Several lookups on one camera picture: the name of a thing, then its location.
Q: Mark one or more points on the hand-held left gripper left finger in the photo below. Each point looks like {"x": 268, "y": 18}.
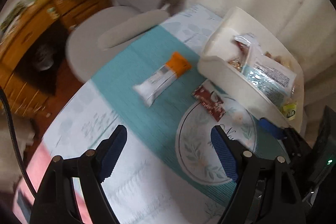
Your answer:
{"x": 113, "y": 154}

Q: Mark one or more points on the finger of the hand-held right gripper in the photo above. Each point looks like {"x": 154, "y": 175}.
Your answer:
{"x": 271, "y": 129}

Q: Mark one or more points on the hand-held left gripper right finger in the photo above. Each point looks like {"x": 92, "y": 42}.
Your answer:
{"x": 223, "y": 157}

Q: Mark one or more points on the pale blue packet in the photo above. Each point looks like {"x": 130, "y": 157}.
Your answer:
{"x": 270, "y": 79}

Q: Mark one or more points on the brown red sachet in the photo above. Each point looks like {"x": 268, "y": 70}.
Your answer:
{"x": 210, "y": 103}

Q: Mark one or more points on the white plastic bin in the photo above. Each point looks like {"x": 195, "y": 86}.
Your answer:
{"x": 236, "y": 85}

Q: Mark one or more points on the large clear pack pale puffs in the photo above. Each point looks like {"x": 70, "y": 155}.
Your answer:
{"x": 277, "y": 60}

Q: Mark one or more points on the clear nut bar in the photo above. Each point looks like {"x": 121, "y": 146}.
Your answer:
{"x": 235, "y": 64}

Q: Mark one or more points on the white orange bar packet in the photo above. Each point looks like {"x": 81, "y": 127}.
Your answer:
{"x": 157, "y": 82}

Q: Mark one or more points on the white red snack packet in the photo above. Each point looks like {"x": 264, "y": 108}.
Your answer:
{"x": 246, "y": 41}

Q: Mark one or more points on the yellow green candy packet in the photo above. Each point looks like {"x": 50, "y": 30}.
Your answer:
{"x": 288, "y": 109}

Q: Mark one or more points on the leaf print tablecloth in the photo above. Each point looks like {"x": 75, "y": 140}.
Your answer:
{"x": 147, "y": 121}

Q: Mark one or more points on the pink blanket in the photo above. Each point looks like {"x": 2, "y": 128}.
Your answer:
{"x": 38, "y": 158}

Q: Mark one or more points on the white lace covered cabinet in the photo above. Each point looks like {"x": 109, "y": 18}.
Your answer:
{"x": 25, "y": 132}

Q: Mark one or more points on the grey office chair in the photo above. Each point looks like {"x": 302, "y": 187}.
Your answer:
{"x": 105, "y": 37}

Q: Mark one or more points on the black bag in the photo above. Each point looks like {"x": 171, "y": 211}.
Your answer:
{"x": 44, "y": 58}

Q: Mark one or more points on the wooden desk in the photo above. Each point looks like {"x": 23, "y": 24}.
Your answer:
{"x": 26, "y": 37}

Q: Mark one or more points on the dark long box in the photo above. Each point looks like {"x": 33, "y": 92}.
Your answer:
{"x": 13, "y": 15}

